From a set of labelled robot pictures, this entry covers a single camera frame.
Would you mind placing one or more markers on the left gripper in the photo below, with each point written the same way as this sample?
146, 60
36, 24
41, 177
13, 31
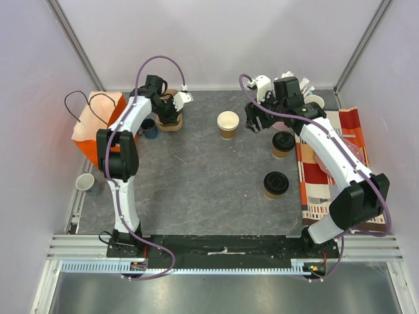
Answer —
172, 119

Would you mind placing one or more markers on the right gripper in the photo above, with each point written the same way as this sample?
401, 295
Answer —
257, 118

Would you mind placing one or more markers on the brown paper cup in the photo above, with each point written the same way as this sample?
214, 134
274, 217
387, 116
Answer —
280, 153
227, 123
273, 193

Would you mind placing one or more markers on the black cup lid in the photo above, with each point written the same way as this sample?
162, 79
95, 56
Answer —
276, 183
283, 141

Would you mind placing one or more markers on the orange paper bag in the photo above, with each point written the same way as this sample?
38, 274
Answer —
104, 109

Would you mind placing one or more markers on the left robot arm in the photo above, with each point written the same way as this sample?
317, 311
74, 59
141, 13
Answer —
119, 161

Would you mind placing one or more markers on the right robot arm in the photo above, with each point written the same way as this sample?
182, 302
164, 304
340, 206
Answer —
362, 194

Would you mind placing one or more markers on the cardboard cup carrier stack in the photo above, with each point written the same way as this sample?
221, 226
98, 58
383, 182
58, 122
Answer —
170, 127

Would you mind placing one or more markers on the pink straw holder cup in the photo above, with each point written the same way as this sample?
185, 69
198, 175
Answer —
280, 126

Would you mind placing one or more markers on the dark blue mug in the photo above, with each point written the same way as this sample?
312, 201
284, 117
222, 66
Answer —
148, 129

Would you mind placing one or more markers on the light blue cup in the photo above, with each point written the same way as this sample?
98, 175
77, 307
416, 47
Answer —
312, 98

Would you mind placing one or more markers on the patterned orange cloth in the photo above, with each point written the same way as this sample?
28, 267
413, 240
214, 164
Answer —
317, 188

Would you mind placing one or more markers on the small white grey cup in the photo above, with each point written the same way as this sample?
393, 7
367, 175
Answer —
87, 183

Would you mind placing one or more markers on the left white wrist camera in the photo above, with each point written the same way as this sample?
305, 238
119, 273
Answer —
181, 98

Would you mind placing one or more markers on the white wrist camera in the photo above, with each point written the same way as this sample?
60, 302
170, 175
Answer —
262, 84
181, 98

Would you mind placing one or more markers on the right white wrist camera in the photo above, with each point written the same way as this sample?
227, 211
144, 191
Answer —
262, 84

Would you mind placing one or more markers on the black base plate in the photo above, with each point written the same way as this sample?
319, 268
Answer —
224, 251

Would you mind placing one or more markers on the aluminium cable duct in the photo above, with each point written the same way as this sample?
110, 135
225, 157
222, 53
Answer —
127, 267

